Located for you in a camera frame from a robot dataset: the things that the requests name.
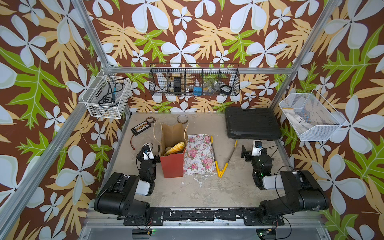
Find red brown paper bag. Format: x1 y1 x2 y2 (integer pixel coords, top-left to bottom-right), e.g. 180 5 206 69
154 123 188 179

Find ridged yellow striped bread loaf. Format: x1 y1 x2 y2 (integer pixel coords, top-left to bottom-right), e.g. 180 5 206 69
164 142 186 156

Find yellow handled metal tongs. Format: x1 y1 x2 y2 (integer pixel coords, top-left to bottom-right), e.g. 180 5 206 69
210 136 238 178

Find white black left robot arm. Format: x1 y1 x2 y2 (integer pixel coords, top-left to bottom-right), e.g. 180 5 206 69
94 144 160 221

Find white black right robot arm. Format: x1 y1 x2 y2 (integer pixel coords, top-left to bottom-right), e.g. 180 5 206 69
241 142 330 226

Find black power strip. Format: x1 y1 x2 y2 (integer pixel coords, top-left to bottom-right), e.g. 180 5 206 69
131 121 152 136

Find black plastic tool case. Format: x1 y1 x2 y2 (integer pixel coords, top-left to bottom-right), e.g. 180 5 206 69
225 107 282 141

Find clear tape roll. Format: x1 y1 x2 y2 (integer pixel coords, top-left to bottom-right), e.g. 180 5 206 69
177 115 189 124

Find white mesh basket right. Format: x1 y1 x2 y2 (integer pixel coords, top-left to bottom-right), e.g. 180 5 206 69
279 90 347 142

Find black square gadget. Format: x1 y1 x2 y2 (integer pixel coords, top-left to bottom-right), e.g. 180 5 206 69
220 85 233 95

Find black device in basket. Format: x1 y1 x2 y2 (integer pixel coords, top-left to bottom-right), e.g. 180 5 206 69
173 77 182 96

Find blue small box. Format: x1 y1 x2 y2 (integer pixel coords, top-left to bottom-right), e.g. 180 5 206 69
193 87 203 96

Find clear glass jar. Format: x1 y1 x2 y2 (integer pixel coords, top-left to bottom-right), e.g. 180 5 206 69
203 79 221 96

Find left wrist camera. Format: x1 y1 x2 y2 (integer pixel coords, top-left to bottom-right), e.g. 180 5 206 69
142 143 155 160

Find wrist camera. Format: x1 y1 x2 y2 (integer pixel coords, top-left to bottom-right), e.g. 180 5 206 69
252 140 263 157
142 143 155 160

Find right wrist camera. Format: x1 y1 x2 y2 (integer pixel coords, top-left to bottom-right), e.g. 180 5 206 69
252 140 263 157

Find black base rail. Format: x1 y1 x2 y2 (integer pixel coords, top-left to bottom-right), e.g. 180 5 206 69
120 207 285 240

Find black cable in basket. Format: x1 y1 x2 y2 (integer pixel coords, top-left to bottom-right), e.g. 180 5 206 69
98 82 125 106

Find white wire basket left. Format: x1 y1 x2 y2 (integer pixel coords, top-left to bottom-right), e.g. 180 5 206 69
82 76 132 119

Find black wire wall basket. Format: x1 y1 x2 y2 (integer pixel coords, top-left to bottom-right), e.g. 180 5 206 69
147 63 240 97

